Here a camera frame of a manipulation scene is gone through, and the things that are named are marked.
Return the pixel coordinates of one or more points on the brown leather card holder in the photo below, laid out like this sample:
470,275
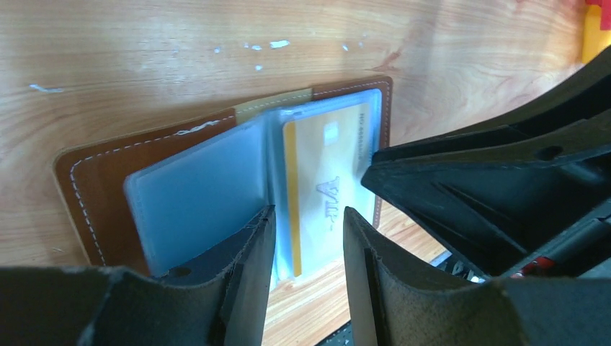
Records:
156,199

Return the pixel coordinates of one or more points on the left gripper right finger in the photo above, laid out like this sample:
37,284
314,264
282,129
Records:
425,306

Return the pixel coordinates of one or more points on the red plastic bin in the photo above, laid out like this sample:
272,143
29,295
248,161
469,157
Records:
598,13

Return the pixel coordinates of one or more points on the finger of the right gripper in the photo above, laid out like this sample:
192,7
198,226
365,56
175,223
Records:
500,199
580,97

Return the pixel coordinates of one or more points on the yellow plastic bin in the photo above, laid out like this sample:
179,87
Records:
595,41

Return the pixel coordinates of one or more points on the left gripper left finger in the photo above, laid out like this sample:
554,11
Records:
217,298

